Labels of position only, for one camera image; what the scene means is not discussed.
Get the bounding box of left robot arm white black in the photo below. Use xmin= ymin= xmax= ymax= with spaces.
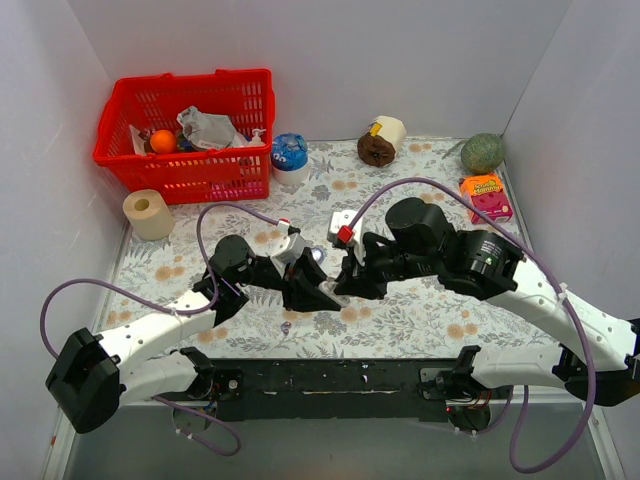
xmin=45 ymin=233 xmax=348 ymax=434

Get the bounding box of orange pink sponge box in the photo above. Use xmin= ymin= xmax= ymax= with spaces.
xmin=459 ymin=173 xmax=513 ymax=222

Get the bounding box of purple cable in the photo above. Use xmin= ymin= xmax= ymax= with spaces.
xmin=349 ymin=176 xmax=599 ymax=474
xmin=39 ymin=202 xmax=291 ymax=457

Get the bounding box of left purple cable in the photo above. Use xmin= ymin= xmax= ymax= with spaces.
xmin=39 ymin=202 xmax=291 ymax=457

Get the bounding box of crumpled grey plastic bag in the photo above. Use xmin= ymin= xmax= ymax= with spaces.
xmin=176 ymin=106 xmax=248 ymax=151

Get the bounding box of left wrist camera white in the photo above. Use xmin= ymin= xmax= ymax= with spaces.
xmin=270 ymin=218 xmax=309 ymax=271

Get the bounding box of white earbud charging case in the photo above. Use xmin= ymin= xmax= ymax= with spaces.
xmin=318 ymin=278 xmax=350 ymax=309

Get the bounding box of red plastic shopping basket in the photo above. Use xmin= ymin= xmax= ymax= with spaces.
xmin=93 ymin=68 xmax=276 ymax=205

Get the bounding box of blue white wipes tub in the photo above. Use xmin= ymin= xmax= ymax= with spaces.
xmin=271 ymin=133 xmax=310 ymax=186

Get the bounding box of green textured melon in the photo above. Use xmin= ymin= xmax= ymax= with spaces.
xmin=442 ymin=133 xmax=506 ymax=175

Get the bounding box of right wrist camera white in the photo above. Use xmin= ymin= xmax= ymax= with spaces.
xmin=327 ymin=210 xmax=365 ymax=265

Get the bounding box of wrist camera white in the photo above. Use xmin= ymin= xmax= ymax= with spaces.
xmin=270 ymin=218 xmax=309 ymax=271
xmin=327 ymin=210 xmax=365 ymax=265

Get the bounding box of brown cream towel roll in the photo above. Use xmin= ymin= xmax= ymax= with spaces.
xmin=357 ymin=115 xmax=406 ymax=168

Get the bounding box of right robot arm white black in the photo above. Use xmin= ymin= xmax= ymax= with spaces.
xmin=328 ymin=197 xmax=639 ymax=407

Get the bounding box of beige paper roll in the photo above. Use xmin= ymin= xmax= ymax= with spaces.
xmin=122 ymin=189 xmax=175 ymax=241

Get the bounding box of floral table mat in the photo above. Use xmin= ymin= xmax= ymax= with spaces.
xmin=101 ymin=137 xmax=549 ymax=358

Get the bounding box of white pump bottle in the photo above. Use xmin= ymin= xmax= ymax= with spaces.
xmin=246 ymin=129 xmax=266 ymax=148

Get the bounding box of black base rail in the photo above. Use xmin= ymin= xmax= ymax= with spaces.
xmin=149 ymin=349 xmax=511 ymax=434

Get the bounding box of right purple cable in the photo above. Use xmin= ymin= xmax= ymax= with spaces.
xmin=349 ymin=176 xmax=599 ymax=474

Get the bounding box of orange fruit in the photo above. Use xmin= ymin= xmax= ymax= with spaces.
xmin=149 ymin=130 xmax=177 ymax=155

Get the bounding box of lavender earbud charging case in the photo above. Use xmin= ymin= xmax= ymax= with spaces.
xmin=311 ymin=247 xmax=325 ymax=264

